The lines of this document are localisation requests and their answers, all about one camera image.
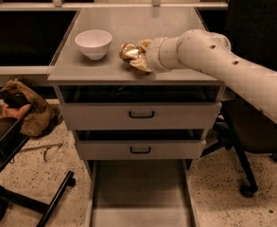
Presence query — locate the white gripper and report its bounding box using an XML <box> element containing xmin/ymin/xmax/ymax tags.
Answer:
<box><xmin>130</xmin><ymin>37</ymin><xmax>176</xmax><ymax>73</ymax></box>

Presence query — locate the crushed orange can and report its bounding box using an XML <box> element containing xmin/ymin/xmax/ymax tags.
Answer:
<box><xmin>119</xmin><ymin>43</ymin><xmax>141</xmax><ymax>62</ymax></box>

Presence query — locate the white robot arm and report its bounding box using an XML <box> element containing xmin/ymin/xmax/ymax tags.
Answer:
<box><xmin>130</xmin><ymin>29</ymin><xmax>277</xmax><ymax>124</ymax></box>

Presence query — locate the dark bowl in top drawer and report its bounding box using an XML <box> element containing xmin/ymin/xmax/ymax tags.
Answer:
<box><xmin>111</xmin><ymin>85</ymin><xmax>141</xmax><ymax>99</ymax></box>

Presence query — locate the grey drawer cabinet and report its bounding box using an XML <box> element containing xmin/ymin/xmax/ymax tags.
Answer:
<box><xmin>47</xmin><ymin>6</ymin><xmax>234</xmax><ymax>227</ymax></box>

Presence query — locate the grey top drawer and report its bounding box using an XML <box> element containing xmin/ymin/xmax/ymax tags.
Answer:
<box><xmin>55</xmin><ymin>86</ymin><xmax>221</xmax><ymax>131</ymax></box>

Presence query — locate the grey drawer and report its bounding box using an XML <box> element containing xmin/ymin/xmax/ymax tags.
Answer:
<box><xmin>75</xmin><ymin>130</ymin><xmax>206</xmax><ymax>160</ymax></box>
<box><xmin>85</xmin><ymin>160</ymin><xmax>199</xmax><ymax>227</ymax></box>
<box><xmin>55</xmin><ymin>86</ymin><xmax>221</xmax><ymax>131</ymax></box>

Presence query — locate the grey middle drawer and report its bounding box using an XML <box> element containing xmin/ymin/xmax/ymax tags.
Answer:
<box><xmin>75</xmin><ymin>130</ymin><xmax>206</xmax><ymax>160</ymax></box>

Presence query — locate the grey bottom drawer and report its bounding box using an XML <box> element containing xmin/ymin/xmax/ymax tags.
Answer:
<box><xmin>85</xmin><ymin>160</ymin><xmax>199</xmax><ymax>227</ymax></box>

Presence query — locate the white ceramic bowl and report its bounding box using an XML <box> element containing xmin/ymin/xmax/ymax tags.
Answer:
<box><xmin>75</xmin><ymin>29</ymin><xmax>113</xmax><ymax>60</ymax></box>

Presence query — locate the black office chair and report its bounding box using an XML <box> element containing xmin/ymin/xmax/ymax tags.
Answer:
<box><xmin>202</xmin><ymin>0</ymin><xmax>277</xmax><ymax>198</ymax></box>

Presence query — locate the metal tool on floor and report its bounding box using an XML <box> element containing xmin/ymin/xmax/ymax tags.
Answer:
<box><xmin>19</xmin><ymin>143</ymin><xmax>62</xmax><ymax>162</ymax></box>

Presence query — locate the brown bag on floor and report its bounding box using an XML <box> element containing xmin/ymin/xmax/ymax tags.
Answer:
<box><xmin>0</xmin><ymin>79</ymin><xmax>61</xmax><ymax>137</ymax></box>

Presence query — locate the black stand with tray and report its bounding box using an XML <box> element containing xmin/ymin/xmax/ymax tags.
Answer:
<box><xmin>0</xmin><ymin>118</ymin><xmax>76</xmax><ymax>227</ymax></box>

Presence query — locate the black top drawer handle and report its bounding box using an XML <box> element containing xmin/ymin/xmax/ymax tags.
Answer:
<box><xmin>129</xmin><ymin>111</ymin><xmax>155</xmax><ymax>119</ymax></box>

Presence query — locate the black drawer handle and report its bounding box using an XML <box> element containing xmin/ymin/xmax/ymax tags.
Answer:
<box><xmin>130</xmin><ymin>147</ymin><xmax>151</xmax><ymax>154</ymax></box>
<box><xmin>129</xmin><ymin>111</ymin><xmax>155</xmax><ymax>119</ymax></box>

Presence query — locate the black middle drawer handle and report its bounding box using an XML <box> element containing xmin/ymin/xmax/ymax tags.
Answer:
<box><xmin>130</xmin><ymin>147</ymin><xmax>151</xmax><ymax>154</ymax></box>

